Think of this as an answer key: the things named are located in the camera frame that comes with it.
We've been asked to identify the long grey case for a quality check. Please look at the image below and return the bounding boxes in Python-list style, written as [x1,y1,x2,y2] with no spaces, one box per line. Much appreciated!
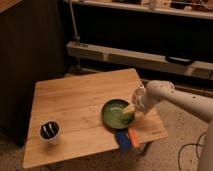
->
[66,41,213,80]

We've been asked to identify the blue block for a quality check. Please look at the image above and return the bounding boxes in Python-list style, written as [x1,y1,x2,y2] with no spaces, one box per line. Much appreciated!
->
[115,130,131,151]

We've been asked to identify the black cables on floor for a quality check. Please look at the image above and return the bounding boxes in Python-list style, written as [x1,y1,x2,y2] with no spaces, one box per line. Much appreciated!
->
[177,130,209,171]

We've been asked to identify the white cup with dark inside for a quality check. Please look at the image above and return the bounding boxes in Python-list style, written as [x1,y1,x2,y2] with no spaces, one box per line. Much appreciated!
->
[39,121,60,145]

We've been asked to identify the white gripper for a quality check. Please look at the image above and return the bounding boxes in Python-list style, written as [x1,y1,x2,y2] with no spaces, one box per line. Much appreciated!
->
[122,84,154,115]

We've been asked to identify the upper shelf with items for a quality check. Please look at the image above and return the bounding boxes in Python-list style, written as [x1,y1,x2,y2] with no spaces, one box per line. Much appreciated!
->
[63,0,213,20]

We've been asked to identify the green ceramic bowl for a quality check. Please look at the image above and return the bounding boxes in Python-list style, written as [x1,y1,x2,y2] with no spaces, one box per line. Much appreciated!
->
[101,99,135,129]

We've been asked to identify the wooden folding table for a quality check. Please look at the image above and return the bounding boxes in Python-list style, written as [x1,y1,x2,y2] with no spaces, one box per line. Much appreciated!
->
[22,68,169,170]

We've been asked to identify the metal pole stand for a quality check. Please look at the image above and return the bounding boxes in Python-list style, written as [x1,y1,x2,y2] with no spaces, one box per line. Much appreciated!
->
[68,0,86,46]

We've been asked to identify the orange stick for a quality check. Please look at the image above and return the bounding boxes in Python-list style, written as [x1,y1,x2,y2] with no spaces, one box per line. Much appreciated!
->
[128,127,139,148]

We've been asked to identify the dark cabinet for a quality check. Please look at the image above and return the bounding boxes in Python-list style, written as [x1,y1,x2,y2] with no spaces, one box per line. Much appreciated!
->
[0,0,66,146]

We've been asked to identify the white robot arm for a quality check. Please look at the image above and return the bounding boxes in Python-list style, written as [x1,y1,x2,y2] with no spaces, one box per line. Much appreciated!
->
[123,80,213,171]

